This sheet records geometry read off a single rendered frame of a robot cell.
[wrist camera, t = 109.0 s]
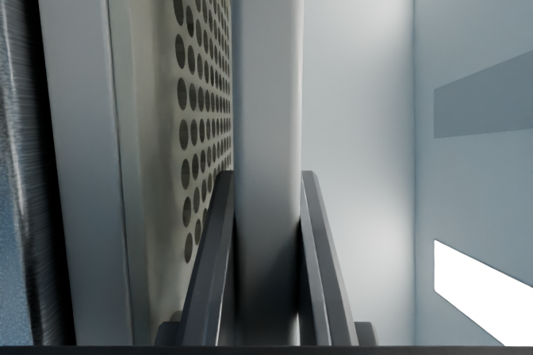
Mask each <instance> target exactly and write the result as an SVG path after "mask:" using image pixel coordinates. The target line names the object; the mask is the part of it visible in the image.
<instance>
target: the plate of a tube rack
mask: <svg viewBox="0 0 533 355"><path fill-rule="evenodd" d="M303 24H304V0H231V28H232V122H233V169H234V217H235V265H236V345H297V317H298V313H297V310H298V267H299V224H300V191H301V108H302V66H303Z"/></svg>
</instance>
